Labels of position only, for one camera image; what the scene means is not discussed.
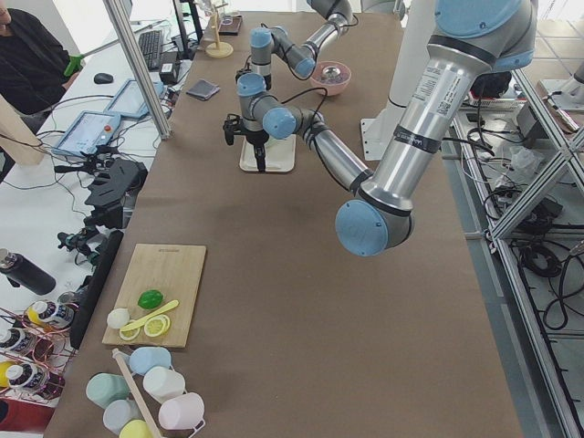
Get person in black shirt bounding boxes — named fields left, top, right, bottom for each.
left=1, top=5, right=79, bottom=115

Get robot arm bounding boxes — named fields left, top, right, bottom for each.
left=223, top=1, right=537, bottom=256
left=235, top=1, right=405, bottom=100

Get wooden mug tree stand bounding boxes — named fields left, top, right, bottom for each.
left=203, top=1, right=234, bottom=58

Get teach pendant tablet far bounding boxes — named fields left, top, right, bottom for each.
left=104, top=79, right=150, bottom=120

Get metal ice scoop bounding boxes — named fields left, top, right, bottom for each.
left=320, top=65, right=343, bottom=84

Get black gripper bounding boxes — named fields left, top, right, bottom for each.
left=235, top=68, right=253, bottom=83
left=223, top=113, right=269, bottom=172

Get white garlic bulb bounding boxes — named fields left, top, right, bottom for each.
left=107, top=308, right=130, bottom=329

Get wooden cutting board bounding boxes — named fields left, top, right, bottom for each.
left=102, top=244, right=206, bottom=349

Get white rabbit tray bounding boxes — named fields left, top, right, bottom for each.
left=239, top=136, right=296, bottom=173

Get lemon slice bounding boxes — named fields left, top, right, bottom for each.
left=143, top=314, right=171, bottom=338

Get black keyboard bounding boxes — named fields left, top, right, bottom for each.
left=138, top=30, right=163, bottom=71

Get grey and purple cloths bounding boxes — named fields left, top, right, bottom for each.
left=186, top=79, right=220, bottom=101

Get black water bottle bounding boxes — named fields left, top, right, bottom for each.
left=1, top=248, right=56, bottom=296

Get green lime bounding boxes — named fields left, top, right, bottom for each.
left=138, top=289, right=164, bottom=309

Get pastel cup rack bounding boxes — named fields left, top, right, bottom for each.
left=86, top=347, right=206, bottom=437

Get black computer mouse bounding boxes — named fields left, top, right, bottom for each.
left=93, top=73, right=114, bottom=85

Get teach pendant tablet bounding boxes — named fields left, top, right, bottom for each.
left=104, top=79, right=150, bottom=120
left=51, top=110, right=121, bottom=158

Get teach pendant tablet near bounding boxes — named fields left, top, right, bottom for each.
left=51, top=110, right=121, bottom=158

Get yellow plastic knife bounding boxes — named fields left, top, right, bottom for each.
left=120, top=299, right=180, bottom=331

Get pink bowl with ice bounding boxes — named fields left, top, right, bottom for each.
left=309, top=61, right=351, bottom=96

